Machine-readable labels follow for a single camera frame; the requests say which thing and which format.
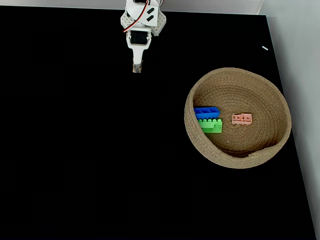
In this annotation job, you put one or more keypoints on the blue lego block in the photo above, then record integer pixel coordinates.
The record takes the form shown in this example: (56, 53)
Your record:
(207, 113)

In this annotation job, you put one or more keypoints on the green lego block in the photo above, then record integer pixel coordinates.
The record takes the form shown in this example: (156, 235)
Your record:
(211, 126)

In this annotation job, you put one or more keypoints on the pink lego block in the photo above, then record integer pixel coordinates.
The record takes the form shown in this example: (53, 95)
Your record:
(242, 119)

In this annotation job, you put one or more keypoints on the small white scrap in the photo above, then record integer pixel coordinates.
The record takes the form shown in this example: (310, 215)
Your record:
(265, 48)

